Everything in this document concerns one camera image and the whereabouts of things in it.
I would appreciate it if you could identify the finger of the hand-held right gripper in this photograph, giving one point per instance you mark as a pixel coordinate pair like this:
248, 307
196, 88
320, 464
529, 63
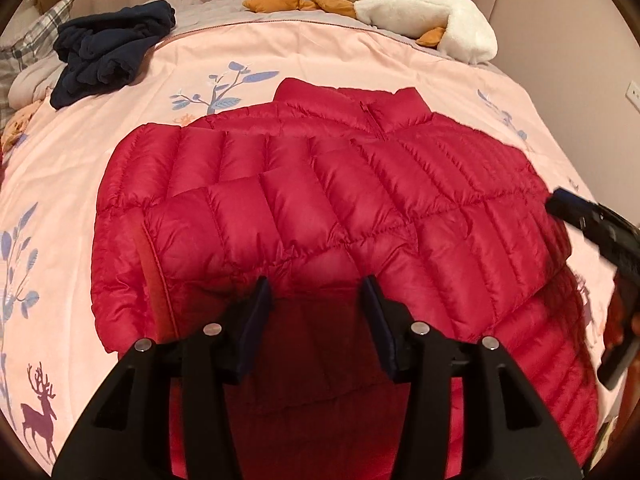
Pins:
567, 205

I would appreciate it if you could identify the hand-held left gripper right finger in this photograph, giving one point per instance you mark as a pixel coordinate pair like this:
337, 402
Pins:
377, 320

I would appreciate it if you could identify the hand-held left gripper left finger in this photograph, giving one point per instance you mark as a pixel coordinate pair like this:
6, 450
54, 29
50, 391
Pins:
257, 310

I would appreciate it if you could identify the red down jacket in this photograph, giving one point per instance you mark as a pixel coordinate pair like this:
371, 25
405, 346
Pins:
300, 200

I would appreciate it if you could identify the person's right hand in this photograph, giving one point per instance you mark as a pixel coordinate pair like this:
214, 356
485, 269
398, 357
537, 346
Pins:
630, 329

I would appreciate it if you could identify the white goose plush toy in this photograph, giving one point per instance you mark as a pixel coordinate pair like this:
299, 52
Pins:
425, 10

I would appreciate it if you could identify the pink printed duvet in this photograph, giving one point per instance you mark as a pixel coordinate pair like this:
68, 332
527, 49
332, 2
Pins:
350, 55

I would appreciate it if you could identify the orange cloth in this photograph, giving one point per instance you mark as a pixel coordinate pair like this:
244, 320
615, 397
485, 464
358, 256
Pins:
15, 130

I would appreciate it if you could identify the navy garment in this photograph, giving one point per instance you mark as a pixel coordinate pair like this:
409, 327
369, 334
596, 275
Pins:
110, 45

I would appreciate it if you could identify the grey cloth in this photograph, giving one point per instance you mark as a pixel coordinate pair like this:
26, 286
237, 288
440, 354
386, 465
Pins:
30, 82

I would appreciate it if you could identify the plaid pillow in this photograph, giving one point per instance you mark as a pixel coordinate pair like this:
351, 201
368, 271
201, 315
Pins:
35, 30

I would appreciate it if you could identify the white wall outlet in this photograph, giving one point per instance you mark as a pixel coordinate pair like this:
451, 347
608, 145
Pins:
634, 92

